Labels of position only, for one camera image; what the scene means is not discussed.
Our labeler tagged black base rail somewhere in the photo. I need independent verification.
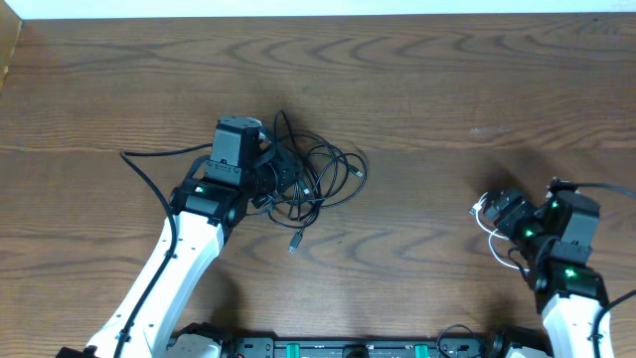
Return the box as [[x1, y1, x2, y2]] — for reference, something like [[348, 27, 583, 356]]
[[166, 323, 554, 358]]

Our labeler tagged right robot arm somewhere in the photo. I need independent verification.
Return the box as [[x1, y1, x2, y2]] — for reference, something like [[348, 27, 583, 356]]
[[483, 183, 614, 357]]

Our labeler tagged wooden side panel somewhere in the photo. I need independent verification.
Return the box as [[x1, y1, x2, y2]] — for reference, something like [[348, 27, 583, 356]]
[[0, 0, 23, 88]]

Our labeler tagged black USB cable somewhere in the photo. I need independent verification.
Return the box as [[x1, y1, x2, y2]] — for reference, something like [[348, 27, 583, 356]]
[[247, 109, 369, 255]]

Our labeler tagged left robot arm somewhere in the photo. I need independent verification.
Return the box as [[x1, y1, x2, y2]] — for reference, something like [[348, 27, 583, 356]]
[[59, 115, 303, 357]]

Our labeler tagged left camera black cable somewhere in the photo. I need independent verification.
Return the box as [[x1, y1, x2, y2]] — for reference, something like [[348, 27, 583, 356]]
[[111, 142, 215, 358]]

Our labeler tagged white USB cable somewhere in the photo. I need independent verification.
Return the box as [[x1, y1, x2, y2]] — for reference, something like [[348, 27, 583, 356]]
[[468, 192, 528, 272]]

